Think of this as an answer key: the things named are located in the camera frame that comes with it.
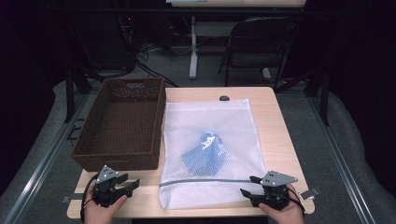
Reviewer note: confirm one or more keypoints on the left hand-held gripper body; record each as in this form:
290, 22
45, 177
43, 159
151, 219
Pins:
104, 191

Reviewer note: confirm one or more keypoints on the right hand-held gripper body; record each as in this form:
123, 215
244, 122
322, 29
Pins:
275, 199

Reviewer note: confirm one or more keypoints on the brown woven basket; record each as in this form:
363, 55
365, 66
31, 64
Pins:
121, 124

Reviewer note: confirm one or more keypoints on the blue printed garment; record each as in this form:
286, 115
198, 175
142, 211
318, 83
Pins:
202, 155

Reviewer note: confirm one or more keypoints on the white mesh laundry bag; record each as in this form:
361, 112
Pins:
193, 121

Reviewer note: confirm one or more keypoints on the person's right hand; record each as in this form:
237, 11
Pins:
289, 216

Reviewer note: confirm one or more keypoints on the person's left hand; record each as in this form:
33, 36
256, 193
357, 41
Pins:
99, 213

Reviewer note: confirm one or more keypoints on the grey tape strip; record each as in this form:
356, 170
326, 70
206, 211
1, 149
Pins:
73, 197
308, 193

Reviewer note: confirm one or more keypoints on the black metal stand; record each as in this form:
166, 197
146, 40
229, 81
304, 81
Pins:
69, 93
325, 99

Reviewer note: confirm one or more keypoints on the black folding chair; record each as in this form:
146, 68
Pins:
258, 59

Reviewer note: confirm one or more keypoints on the dark equipment cabinet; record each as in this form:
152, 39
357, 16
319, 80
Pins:
106, 40

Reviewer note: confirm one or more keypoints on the white desk with metal legs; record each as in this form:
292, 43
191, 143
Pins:
193, 46

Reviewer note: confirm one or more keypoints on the metal floor rail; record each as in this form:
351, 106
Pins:
40, 168
342, 165

